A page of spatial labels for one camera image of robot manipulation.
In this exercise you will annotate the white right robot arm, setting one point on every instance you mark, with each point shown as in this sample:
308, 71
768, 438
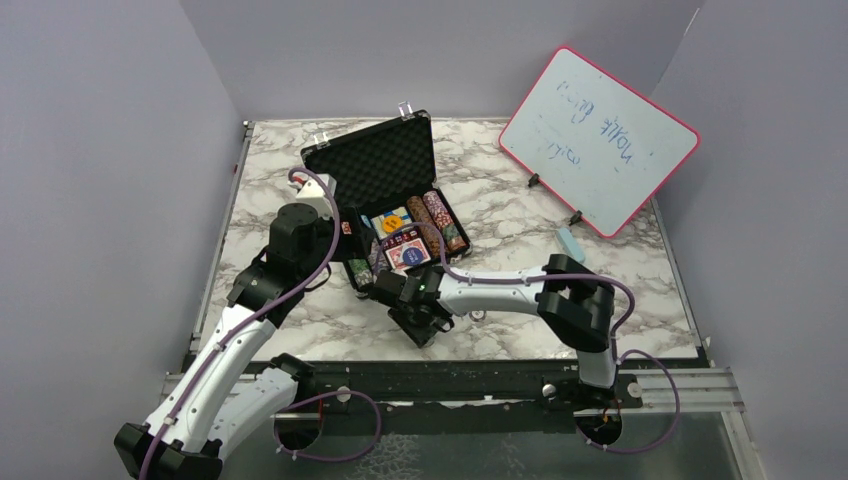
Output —
576, 304

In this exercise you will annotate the pink framed whiteboard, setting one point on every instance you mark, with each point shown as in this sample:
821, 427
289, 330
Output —
598, 145

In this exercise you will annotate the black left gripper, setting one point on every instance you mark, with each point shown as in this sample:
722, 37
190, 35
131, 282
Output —
355, 245

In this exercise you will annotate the red green chip row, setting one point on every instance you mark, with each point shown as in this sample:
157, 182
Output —
444, 221

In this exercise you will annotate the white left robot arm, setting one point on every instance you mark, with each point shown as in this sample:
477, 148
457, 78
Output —
200, 422

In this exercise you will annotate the light blue whiteboard eraser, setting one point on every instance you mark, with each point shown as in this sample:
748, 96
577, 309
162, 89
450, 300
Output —
570, 245

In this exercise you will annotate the dark blue small blind button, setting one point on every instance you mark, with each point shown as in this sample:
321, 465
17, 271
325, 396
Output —
413, 256

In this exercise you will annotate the orange big blind button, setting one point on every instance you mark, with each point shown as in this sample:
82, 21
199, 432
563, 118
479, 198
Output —
391, 223

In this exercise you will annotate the black poker set case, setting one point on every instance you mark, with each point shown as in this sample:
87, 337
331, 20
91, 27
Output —
377, 169

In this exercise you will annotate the brown chip row in case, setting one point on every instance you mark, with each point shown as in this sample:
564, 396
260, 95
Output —
429, 230

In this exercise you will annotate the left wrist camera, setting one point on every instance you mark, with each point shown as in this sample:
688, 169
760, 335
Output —
312, 194

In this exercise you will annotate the red dice in case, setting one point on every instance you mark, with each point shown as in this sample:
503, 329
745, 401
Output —
400, 238

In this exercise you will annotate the red playing card deck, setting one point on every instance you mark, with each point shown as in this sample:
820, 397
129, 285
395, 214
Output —
394, 255

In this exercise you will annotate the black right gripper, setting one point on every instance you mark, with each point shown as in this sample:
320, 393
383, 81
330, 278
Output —
420, 335

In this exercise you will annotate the blue playing card deck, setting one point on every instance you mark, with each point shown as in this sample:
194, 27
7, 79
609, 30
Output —
402, 212

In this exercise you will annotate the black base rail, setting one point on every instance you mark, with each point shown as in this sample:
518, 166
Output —
450, 397

